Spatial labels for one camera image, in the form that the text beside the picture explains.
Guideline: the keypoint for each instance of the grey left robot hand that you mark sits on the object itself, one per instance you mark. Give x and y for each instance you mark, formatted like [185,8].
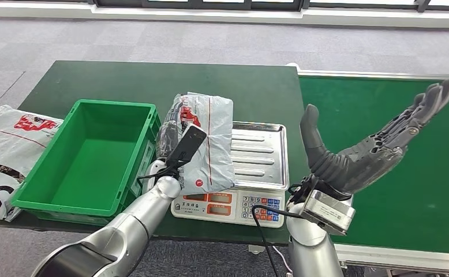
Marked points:
[167,139]

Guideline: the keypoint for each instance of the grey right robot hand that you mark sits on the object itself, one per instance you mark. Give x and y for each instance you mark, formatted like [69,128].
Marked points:
[354,164]

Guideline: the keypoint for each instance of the grey courier bag red line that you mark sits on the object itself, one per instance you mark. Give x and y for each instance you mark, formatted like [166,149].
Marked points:
[217,153]

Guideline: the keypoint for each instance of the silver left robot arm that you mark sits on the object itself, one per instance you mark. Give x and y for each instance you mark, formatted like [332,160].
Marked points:
[132,225]

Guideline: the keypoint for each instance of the green plastic crate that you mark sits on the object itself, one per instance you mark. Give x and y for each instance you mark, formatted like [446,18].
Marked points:
[90,164]

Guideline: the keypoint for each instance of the white electronic scale steel tray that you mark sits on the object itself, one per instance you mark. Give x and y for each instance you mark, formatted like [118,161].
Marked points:
[259,153]

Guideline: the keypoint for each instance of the white table foot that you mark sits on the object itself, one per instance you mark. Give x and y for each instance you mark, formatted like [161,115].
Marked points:
[256,249]

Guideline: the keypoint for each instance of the large white bag black letters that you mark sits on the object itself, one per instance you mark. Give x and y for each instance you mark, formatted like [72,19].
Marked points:
[6,149]

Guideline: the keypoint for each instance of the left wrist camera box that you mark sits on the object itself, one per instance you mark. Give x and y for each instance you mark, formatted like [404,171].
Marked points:
[186,147]

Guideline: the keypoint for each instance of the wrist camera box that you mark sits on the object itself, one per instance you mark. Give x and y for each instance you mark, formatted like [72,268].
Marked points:
[186,147]
[329,212]

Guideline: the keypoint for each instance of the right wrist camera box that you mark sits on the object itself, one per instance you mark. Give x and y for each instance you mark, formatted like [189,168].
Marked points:
[329,212]

